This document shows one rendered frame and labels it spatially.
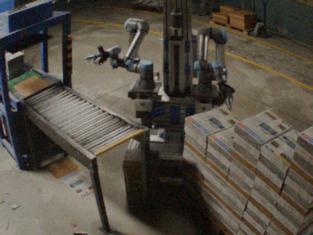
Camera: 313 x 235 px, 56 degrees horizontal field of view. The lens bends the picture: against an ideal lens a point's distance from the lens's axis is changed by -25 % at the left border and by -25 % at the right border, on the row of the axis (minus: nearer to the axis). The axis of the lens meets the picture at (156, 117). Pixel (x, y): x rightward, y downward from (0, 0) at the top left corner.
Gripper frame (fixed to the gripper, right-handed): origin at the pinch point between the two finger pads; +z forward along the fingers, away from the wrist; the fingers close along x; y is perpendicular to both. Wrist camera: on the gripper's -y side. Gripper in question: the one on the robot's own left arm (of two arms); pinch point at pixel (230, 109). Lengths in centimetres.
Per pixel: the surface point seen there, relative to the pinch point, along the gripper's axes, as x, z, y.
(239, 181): 19, 47, -22
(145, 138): 50, 6, 40
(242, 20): -427, -167, 412
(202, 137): 18.8, 14.1, 17.1
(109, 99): -5, -35, 260
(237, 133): 18.7, 13.2, -28.1
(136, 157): 44, 23, 84
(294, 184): 19, 47, -82
